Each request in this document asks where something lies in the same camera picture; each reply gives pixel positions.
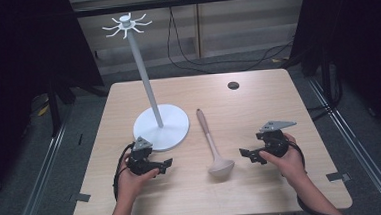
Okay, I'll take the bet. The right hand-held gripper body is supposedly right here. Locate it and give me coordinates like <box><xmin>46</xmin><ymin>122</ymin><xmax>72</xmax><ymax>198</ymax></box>
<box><xmin>255</xmin><ymin>119</ymin><xmax>300</xmax><ymax>161</ymax></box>

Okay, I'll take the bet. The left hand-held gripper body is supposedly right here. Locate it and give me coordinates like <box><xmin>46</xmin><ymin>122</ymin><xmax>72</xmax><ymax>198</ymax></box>
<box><xmin>125</xmin><ymin>135</ymin><xmax>160</xmax><ymax>176</ymax></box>

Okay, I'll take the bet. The beige ladle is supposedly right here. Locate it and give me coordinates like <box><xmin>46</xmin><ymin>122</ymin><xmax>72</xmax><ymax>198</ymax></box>
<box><xmin>196</xmin><ymin>106</ymin><xmax>237</xmax><ymax>179</ymax></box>

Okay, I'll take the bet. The white hook stand rack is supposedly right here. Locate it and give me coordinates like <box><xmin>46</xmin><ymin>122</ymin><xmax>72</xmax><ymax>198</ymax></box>
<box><xmin>101</xmin><ymin>9</ymin><xmax>192</xmax><ymax>155</ymax></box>

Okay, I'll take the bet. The person's right hand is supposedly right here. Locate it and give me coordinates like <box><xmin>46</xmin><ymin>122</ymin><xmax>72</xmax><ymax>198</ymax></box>
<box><xmin>257</xmin><ymin>132</ymin><xmax>308</xmax><ymax>185</ymax></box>

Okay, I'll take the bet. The person's left hand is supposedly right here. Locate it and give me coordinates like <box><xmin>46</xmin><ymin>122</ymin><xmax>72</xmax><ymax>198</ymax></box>
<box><xmin>114</xmin><ymin>153</ymin><xmax>162</xmax><ymax>204</ymax></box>

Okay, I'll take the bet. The grey tape piece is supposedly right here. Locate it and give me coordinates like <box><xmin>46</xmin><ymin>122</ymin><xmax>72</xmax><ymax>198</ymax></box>
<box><xmin>326</xmin><ymin>171</ymin><xmax>351</xmax><ymax>184</ymax></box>
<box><xmin>69</xmin><ymin>192</ymin><xmax>92</xmax><ymax>204</ymax></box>

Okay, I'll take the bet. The black stand leg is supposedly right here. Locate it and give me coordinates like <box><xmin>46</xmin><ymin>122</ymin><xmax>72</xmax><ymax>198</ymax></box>
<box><xmin>46</xmin><ymin>89</ymin><xmax>64</xmax><ymax>138</ymax></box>

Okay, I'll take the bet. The black curtain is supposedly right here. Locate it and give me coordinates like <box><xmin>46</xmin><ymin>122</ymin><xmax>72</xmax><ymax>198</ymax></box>
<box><xmin>286</xmin><ymin>0</ymin><xmax>381</xmax><ymax>149</ymax></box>
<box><xmin>0</xmin><ymin>0</ymin><xmax>112</xmax><ymax>200</ymax></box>

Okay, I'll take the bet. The black horizontal bar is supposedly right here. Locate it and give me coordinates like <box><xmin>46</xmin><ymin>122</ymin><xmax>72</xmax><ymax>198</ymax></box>
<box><xmin>71</xmin><ymin>0</ymin><xmax>309</xmax><ymax>19</ymax></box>

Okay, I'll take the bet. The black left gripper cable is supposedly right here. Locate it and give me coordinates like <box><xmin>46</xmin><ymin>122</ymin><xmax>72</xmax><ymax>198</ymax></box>
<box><xmin>110</xmin><ymin>142</ymin><xmax>136</xmax><ymax>202</ymax></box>

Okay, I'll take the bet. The metal floor rail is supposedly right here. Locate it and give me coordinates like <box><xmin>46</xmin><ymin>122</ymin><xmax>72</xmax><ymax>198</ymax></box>
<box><xmin>3</xmin><ymin>101</ymin><xmax>81</xmax><ymax>215</ymax></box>
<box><xmin>306</xmin><ymin>72</ymin><xmax>381</xmax><ymax>215</ymax></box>

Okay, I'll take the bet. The black floor cable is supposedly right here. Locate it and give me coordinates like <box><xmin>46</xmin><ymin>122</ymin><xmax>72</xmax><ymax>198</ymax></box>
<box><xmin>163</xmin><ymin>0</ymin><xmax>297</xmax><ymax>77</ymax></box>

